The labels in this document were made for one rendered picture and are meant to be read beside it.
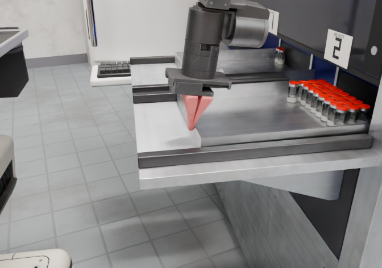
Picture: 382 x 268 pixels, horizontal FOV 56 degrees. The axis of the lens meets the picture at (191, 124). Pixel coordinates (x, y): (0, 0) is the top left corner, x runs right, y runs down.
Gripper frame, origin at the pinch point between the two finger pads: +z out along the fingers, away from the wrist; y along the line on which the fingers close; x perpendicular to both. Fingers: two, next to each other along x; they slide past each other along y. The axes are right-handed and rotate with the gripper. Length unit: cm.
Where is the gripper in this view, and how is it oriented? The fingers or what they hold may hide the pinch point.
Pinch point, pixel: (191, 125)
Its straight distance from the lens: 63.0
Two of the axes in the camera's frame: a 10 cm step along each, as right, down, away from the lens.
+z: -1.3, 9.2, 3.8
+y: 9.7, 0.4, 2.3
